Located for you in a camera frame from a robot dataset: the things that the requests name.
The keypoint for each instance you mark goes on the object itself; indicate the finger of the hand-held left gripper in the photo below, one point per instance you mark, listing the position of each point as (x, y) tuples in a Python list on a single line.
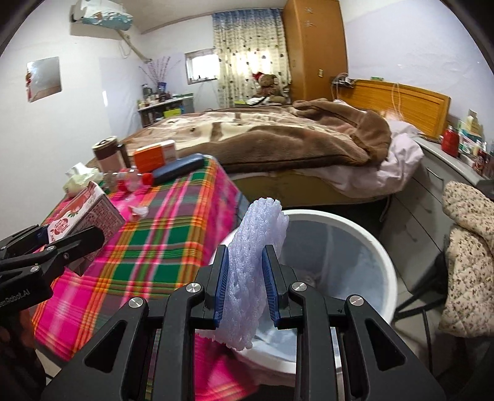
[(77, 241), (23, 237)]

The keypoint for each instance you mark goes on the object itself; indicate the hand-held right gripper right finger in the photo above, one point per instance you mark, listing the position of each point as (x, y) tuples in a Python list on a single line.
[(270, 285)]

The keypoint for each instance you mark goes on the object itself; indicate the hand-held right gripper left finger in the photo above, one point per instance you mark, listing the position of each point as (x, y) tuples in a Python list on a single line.
[(220, 285)]

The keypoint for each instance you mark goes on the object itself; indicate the red milk carton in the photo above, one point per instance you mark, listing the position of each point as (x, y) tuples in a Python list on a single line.
[(96, 219)]

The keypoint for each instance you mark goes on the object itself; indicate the white foam net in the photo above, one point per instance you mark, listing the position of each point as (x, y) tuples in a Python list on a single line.
[(251, 246)]

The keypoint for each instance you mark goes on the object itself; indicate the white waste bin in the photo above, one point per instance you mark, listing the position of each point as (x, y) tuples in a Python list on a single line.
[(347, 277)]

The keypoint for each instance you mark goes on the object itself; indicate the clear red-capped plastic bottle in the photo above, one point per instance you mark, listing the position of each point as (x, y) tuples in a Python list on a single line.
[(133, 180)]

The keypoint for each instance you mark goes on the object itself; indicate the crumpled white tissue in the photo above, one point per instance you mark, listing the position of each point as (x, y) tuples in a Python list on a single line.
[(79, 179)]

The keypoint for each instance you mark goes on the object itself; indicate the small crumpled wrapper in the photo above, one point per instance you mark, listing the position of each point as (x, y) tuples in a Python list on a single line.
[(138, 211)]

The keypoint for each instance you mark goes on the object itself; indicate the brown thermos cup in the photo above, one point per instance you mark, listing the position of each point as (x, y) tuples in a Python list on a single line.
[(106, 156)]

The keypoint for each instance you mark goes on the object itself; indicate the orange cardboard box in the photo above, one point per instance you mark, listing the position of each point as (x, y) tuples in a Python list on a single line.
[(150, 158)]

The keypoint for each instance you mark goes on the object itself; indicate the blue glasses case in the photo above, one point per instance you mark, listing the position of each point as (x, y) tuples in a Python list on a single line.
[(179, 165)]

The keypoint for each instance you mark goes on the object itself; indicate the brown patterned blanket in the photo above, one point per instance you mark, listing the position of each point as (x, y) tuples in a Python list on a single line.
[(231, 135)]

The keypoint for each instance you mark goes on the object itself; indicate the white cluttered side table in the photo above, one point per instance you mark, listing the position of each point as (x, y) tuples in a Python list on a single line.
[(169, 108)]

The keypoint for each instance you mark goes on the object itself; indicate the black chair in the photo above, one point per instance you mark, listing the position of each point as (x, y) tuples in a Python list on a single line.
[(442, 270)]

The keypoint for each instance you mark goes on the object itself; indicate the grey drawer cabinet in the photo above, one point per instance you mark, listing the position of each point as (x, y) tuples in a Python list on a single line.
[(420, 192)]

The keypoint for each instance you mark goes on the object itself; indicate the vase with purple branches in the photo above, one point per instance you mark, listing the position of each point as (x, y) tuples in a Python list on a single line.
[(161, 85)]

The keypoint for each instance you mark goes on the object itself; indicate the pale pink bed sheet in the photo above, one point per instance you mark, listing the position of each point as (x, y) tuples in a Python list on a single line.
[(397, 154)]

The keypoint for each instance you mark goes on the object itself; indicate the brown teddy bear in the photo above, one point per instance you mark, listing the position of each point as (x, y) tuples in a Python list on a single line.
[(266, 86)]

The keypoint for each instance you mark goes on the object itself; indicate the floral quilted jacket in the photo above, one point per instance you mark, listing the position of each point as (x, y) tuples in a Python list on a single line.
[(467, 250)]

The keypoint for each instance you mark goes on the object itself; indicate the small window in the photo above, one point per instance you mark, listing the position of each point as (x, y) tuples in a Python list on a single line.
[(200, 65)]

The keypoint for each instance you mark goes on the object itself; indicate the power strip with chargers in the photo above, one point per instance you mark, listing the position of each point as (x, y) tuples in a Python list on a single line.
[(345, 81)]

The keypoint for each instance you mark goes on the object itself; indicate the covered air conditioner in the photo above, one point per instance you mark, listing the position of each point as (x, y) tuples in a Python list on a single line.
[(104, 17)]

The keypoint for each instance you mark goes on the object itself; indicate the patterned curtain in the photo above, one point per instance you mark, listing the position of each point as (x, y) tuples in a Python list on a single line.
[(239, 58)]

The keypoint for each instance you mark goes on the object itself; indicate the wooden headboard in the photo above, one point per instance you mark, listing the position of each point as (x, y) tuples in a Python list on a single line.
[(405, 100)]

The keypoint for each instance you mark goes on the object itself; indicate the red jar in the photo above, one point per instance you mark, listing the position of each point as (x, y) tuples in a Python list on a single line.
[(449, 142)]

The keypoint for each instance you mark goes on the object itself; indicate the wooden wardrobe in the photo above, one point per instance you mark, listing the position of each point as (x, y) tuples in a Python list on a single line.
[(312, 50)]

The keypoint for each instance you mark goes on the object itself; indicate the red cartoon box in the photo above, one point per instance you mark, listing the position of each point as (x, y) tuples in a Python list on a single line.
[(482, 164)]

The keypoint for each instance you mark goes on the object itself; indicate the stack of medicine boxes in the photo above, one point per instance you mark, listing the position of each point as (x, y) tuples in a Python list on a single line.
[(471, 135)]

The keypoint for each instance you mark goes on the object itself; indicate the wooden bed frame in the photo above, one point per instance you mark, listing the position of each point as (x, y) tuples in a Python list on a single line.
[(293, 189)]

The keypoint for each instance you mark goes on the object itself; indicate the wall mirror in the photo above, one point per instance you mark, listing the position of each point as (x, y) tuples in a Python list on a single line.
[(44, 79)]

